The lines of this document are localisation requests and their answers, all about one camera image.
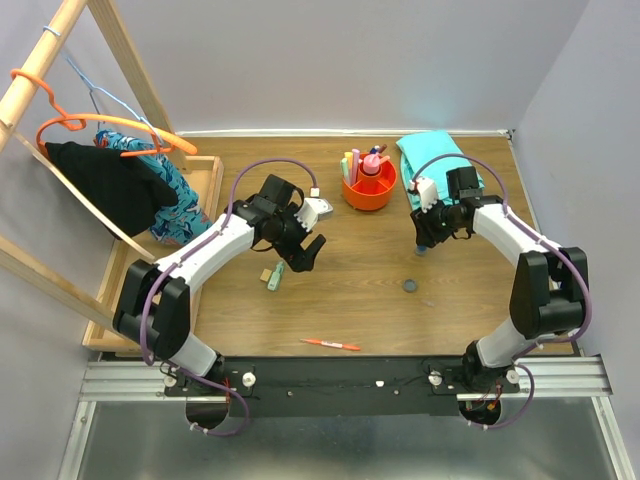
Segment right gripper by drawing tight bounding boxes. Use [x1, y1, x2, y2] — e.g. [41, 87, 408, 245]
[410, 195, 464, 249]

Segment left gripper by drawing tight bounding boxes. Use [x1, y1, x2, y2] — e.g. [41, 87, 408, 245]
[271, 203, 326, 273]

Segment small green correction bottle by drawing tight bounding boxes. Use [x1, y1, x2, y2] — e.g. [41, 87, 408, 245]
[267, 261, 285, 291]

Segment grey round cap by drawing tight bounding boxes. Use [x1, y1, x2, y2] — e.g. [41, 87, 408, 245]
[402, 279, 418, 293]

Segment green highlighter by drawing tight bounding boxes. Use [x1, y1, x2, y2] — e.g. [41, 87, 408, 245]
[340, 157, 351, 185]

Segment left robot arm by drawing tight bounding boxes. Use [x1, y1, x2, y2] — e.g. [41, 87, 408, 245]
[113, 175, 333, 395]

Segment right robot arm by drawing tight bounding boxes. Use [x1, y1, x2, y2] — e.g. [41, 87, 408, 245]
[408, 166, 592, 392]

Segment orange divided round container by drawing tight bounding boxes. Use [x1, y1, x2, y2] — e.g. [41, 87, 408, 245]
[342, 152, 398, 211]

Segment teal folded cloth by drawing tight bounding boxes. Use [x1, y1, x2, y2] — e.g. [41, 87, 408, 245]
[396, 131, 472, 205]

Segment orange pen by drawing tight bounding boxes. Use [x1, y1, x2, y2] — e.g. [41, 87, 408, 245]
[299, 338, 361, 352]

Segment blue patterned garment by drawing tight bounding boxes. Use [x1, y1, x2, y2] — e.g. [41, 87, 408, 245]
[95, 129, 212, 246]

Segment wooden tray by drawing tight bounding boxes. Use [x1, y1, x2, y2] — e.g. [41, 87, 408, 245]
[82, 156, 224, 356]

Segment black garment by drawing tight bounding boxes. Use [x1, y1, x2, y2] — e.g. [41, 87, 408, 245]
[45, 142, 177, 237]

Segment orange plastic hanger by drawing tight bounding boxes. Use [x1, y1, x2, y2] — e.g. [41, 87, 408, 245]
[9, 67, 199, 159]

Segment wooden clothes rack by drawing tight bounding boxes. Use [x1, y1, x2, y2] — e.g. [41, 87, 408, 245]
[1, 1, 174, 332]

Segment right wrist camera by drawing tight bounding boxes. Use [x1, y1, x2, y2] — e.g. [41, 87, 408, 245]
[407, 176, 439, 213]

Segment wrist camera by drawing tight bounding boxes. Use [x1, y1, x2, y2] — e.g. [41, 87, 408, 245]
[407, 176, 439, 213]
[294, 197, 333, 233]

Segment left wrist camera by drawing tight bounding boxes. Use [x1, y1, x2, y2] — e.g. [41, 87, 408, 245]
[294, 197, 333, 233]

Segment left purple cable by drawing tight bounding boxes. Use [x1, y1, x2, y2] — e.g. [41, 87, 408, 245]
[140, 157, 321, 437]

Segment purple cable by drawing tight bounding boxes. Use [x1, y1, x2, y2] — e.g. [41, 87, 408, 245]
[409, 152, 596, 432]
[140, 157, 321, 437]

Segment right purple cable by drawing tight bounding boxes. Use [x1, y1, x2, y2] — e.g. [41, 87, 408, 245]
[409, 152, 596, 432]

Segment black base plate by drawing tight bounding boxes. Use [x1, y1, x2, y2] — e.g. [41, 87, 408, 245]
[164, 355, 519, 429]

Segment aluminium rail frame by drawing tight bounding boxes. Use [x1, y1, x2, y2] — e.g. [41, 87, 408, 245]
[59, 355, 634, 479]

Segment blue wire hanger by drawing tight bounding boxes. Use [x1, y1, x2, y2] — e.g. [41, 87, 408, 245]
[57, 47, 170, 155]

